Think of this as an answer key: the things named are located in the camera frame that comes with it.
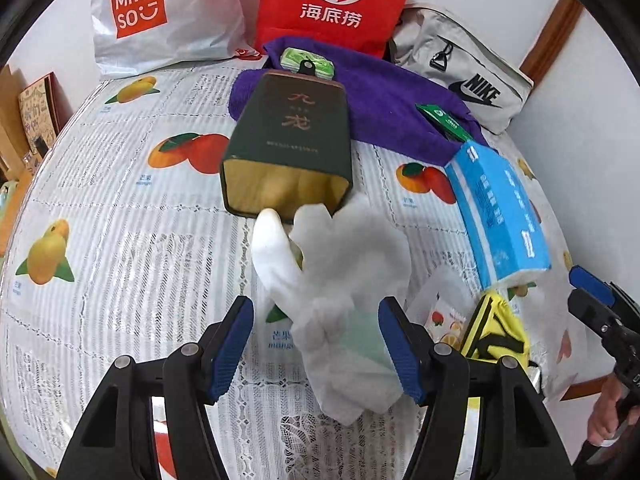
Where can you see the red paper bag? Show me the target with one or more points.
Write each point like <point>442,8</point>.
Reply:
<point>280,10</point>

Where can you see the wooden door frame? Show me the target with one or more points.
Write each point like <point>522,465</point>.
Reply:
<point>555,35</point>

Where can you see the patterned book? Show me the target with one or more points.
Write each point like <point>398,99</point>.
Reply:
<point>37,110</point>

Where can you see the small black stand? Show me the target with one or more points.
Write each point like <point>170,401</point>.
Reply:
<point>41,146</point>

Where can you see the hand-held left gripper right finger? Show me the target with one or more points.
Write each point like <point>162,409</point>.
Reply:
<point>400,355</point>

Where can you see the blue tissue pack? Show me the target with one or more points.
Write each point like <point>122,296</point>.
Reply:
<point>495,220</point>

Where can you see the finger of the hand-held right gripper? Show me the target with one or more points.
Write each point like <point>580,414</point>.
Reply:
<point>590,282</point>
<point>595,320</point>

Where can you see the dark green tin box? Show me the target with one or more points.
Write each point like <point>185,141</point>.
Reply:
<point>285,140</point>

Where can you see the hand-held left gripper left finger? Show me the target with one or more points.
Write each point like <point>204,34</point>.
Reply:
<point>230,355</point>

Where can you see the person's right hand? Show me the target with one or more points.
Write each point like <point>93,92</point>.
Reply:
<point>607,410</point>

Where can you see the white tissue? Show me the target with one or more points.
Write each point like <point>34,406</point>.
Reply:
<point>350,260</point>

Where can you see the small green packet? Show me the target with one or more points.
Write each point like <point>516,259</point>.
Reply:
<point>445,120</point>

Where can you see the grey waist bag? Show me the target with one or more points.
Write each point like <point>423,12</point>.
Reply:
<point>415,25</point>

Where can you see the fruit print tablecloth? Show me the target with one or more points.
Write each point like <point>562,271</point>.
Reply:
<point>125,210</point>

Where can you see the purple towel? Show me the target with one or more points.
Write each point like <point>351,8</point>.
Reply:
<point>380,100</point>

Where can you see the wooden bed headboard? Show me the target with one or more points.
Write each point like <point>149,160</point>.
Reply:
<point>7,110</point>

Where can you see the white plastic shopping bag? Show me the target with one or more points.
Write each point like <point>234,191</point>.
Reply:
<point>200,10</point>

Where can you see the green cassette print pouch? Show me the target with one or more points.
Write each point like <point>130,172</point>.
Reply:
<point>295,57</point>

